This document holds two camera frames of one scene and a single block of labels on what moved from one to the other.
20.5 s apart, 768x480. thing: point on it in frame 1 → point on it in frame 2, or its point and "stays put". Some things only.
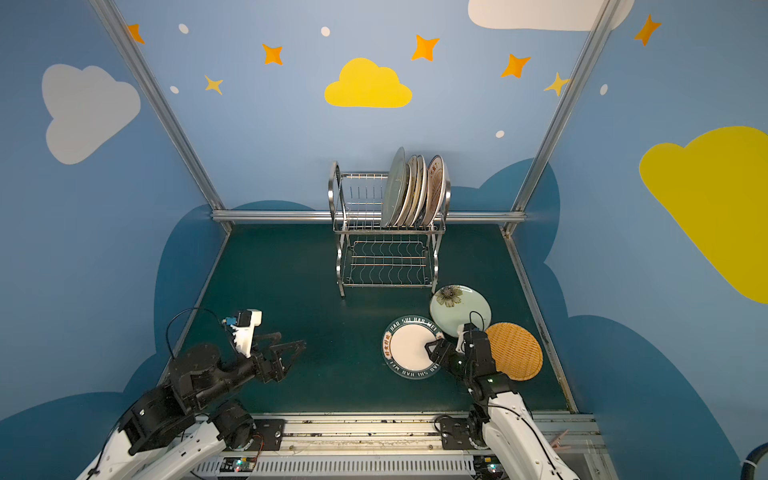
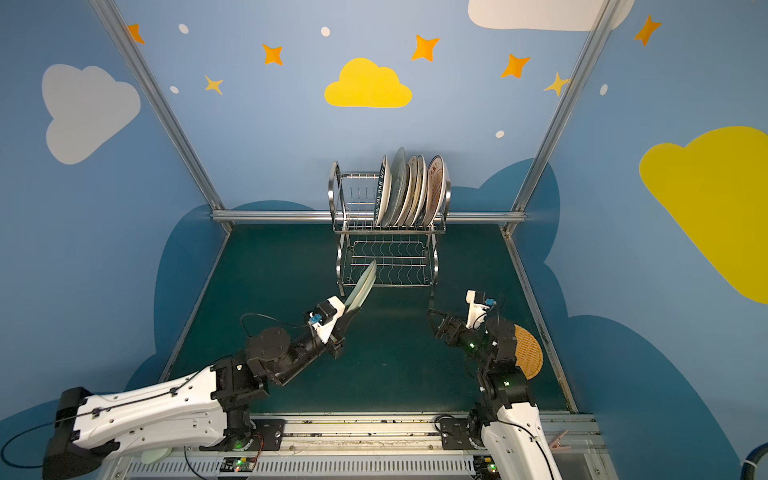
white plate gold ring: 424,187 stays put
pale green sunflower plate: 453,305 → 362,286
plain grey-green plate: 395,188 stays put
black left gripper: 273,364 → 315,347
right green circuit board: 487,466 stays put
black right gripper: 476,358 → 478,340
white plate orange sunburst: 436,192 stays put
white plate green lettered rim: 404,348 → 383,193
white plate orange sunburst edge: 407,199 stays put
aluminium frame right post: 600,22 stays put
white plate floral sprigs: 415,184 stays put
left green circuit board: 237,464 stays put
